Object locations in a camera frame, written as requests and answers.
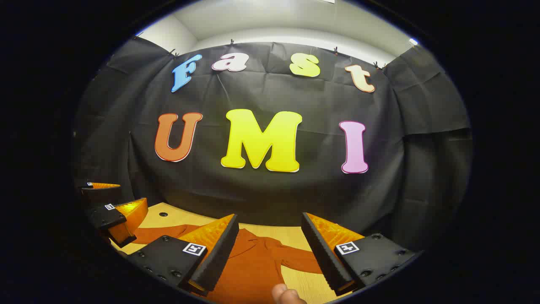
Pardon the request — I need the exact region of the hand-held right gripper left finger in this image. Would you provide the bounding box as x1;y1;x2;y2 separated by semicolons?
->
126;214;240;296

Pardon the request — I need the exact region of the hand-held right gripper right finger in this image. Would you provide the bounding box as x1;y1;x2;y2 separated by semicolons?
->
301;212;419;296

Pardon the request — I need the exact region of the rust orange knit cardigan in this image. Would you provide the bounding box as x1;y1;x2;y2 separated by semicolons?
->
127;224;325;304

